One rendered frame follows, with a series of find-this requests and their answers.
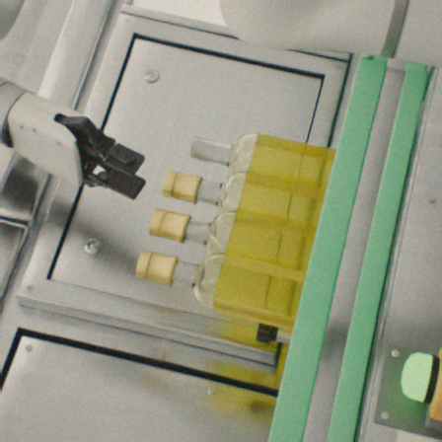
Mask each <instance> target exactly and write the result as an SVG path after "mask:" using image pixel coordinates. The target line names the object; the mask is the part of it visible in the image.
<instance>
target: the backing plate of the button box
mask: <svg viewBox="0 0 442 442"><path fill-rule="evenodd" d="M385 353H386V355H385V360H384V365H383V370H382V376H381V381H380V386H379V391H378V396H377V400H376V406H375V411H374V416H373V422H375V423H380V424H384V425H386V426H388V427H393V428H397V429H400V430H405V431H409V432H413V433H417V435H421V436H426V437H430V438H435V439H439V440H442V432H440V431H436V430H432V429H428V428H427V427H425V425H424V421H425V416H426V410H427V403H423V402H422V401H418V400H414V399H411V398H409V397H408V396H407V395H406V394H405V393H404V388H403V383H401V382H402V374H403V371H404V367H405V363H406V362H407V360H408V359H409V358H410V356H411V355H414V354H417V353H420V354H425V355H430V356H431V355H432V354H428V353H424V352H419V351H416V350H414V349H410V348H406V347H401V346H397V345H393V344H388V343H387V345H386V350H385Z"/></svg>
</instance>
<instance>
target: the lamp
mask: <svg viewBox="0 0 442 442"><path fill-rule="evenodd" d="M439 369H440V357H438V356H433V355H431V356H430V355H425V354H420V353H417V354H414V355H411V356H410V358H409V359H408V360H407V362H406V363H405V367H404V371H403V374H402V382H401V383H403V388H404V393H405V394H406V395H407V396H408V397H409V398H411V399H414V400H418V401H422V402H423V403H428V404H430V403H431V402H432V399H433V396H434V393H435V389H436V385H437V380H438V376H439Z"/></svg>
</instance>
